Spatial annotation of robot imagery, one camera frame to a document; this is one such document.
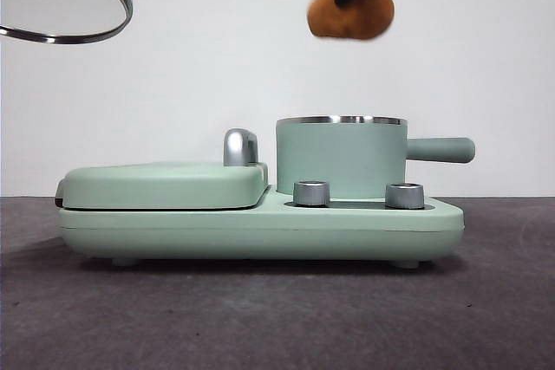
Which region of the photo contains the brown potato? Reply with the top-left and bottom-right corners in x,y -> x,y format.
306,0 -> 395,42

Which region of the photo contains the silver control knob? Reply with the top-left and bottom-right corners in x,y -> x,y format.
384,182 -> 425,210
292,179 -> 331,206

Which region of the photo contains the mint green breakfast maker base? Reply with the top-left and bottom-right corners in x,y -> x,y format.
57,183 -> 464,269

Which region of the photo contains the mint green griddle cover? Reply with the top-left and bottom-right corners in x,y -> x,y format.
54,161 -> 270,211

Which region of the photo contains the mint green pot with handle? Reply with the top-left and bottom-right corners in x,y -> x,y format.
274,114 -> 477,198

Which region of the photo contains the chrome griddle cover handle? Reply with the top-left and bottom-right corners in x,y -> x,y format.
222,128 -> 260,168

